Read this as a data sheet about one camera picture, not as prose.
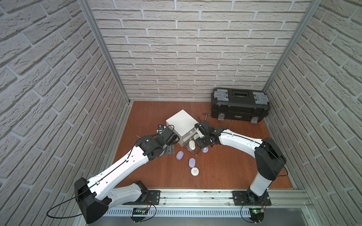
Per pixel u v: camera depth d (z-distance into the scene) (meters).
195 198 0.76
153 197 0.73
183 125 0.87
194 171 0.81
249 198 0.64
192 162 0.84
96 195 0.38
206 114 1.10
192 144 0.87
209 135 0.67
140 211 0.73
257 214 0.70
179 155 0.87
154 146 0.48
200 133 0.74
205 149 0.85
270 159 0.47
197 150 0.89
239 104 0.95
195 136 0.90
